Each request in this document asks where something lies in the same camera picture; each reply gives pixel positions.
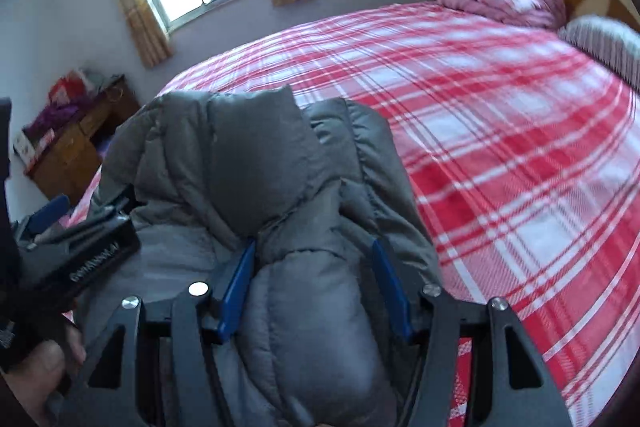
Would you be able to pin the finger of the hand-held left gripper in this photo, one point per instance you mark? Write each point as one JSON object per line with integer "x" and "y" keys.
{"x": 115, "y": 203}
{"x": 47, "y": 213}

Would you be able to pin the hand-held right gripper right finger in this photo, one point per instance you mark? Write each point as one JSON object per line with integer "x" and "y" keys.
{"x": 395, "y": 292}

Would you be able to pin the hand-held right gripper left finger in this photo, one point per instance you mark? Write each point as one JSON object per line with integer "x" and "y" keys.
{"x": 235, "y": 292}

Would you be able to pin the grey quilted down jacket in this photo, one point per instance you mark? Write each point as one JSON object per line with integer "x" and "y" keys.
{"x": 260, "y": 157}

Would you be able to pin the person's left hand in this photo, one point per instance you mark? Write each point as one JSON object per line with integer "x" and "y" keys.
{"x": 40, "y": 374}

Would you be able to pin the brown wooden desk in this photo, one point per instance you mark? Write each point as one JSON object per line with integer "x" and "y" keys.
{"x": 70, "y": 152}

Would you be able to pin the white cardboard box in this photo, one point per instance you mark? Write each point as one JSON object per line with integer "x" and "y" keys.
{"x": 24, "y": 146}

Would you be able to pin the purple cloth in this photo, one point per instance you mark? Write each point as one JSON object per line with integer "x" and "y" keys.
{"x": 50, "y": 117}

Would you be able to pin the red bag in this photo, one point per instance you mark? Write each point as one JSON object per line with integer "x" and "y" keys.
{"x": 65, "y": 89}

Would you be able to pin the red plaid bed sheet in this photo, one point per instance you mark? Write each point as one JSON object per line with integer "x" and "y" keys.
{"x": 500, "y": 132}

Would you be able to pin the striped pillow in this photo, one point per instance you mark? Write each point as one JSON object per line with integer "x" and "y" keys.
{"x": 605, "y": 42}

